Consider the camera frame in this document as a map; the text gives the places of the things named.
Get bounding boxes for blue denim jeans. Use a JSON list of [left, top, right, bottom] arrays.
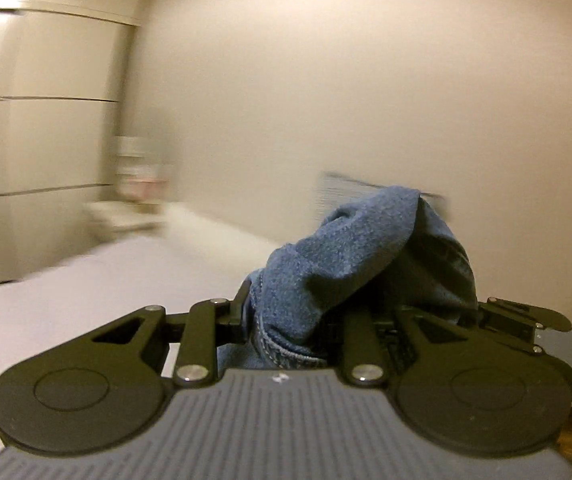
[[217, 186, 477, 370]]

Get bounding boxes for white bed sheet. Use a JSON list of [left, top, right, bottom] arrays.
[[0, 203, 279, 450]]

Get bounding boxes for white bedside stand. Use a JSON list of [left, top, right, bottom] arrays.
[[83, 136, 173, 243]]

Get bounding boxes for cream sliding wardrobe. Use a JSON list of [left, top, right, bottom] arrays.
[[0, 0, 147, 283]]

